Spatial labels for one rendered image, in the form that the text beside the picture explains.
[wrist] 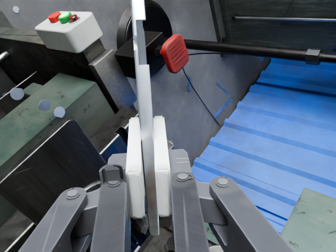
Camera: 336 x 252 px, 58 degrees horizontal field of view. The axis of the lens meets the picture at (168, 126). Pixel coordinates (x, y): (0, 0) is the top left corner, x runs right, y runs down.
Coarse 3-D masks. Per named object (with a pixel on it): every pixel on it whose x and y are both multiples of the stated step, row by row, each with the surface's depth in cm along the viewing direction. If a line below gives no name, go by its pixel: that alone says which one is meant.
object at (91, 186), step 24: (72, 120) 45; (48, 144) 43; (72, 144) 46; (24, 168) 41; (48, 168) 44; (72, 168) 47; (96, 168) 50; (0, 192) 39; (24, 192) 42; (48, 192) 45
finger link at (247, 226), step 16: (224, 176) 14; (224, 192) 13; (240, 192) 13; (224, 208) 13; (240, 208) 12; (256, 208) 12; (240, 224) 12; (256, 224) 11; (224, 240) 13; (240, 240) 11; (256, 240) 11; (272, 240) 11
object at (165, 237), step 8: (160, 232) 47; (168, 232) 47; (152, 240) 47; (160, 240) 46; (168, 240) 45; (208, 240) 47; (152, 248) 46; (160, 248) 46; (168, 248) 44; (216, 248) 45
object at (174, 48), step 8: (168, 40) 60; (176, 40) 60; (168, 48) 59; (176, 48) 61; (184, 48) 63; (168, 56) 60; (176, 56) 61; (184, 56) 63; (168, 64) 61; (176, 64) 62; (184, 64) 64; (176, 72) 63
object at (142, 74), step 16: (144, 16) 17; (144, 48) 26; (144, 64) 26; (144, 80) 17; (144, 96) 17; (144, 112) 17; (144, 128) 18; (144, 144) 18; (144, 160) 18; (144, 176) 19
